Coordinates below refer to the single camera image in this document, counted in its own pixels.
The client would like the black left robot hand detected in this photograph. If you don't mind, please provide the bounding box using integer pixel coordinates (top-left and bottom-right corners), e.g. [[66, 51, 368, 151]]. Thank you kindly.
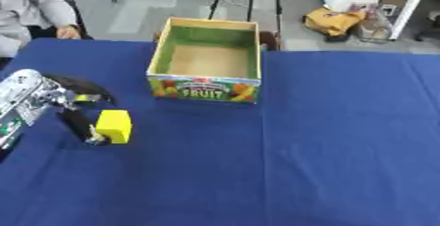
[[42, 73, 121, 146]]

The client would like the yellow block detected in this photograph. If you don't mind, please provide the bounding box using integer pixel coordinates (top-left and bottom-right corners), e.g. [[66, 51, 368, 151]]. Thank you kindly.
[[94, 109, 135, 145]]

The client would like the cardboard box with green inside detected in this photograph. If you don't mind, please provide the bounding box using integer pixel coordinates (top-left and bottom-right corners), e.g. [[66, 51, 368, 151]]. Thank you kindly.
[[145, 17, 265, 104]]

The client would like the person's hand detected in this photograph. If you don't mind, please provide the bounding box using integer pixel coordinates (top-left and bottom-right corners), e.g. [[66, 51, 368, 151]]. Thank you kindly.
[[55, 25, 83, 40]]

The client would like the person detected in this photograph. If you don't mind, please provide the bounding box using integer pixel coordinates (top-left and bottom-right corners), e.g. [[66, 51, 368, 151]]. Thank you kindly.
[[0, 0, 93, 59]]

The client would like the yellow bag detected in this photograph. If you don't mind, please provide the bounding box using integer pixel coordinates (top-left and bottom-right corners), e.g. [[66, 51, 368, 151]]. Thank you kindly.
[[301, 7, 368, 38]]

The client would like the wire basket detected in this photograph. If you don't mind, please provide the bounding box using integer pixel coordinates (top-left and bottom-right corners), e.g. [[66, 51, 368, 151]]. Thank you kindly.
[[354, 5, 398, 45]]

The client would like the white post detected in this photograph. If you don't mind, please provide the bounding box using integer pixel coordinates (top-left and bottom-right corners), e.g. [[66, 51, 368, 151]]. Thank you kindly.
[[386, 0, 439, 41]]

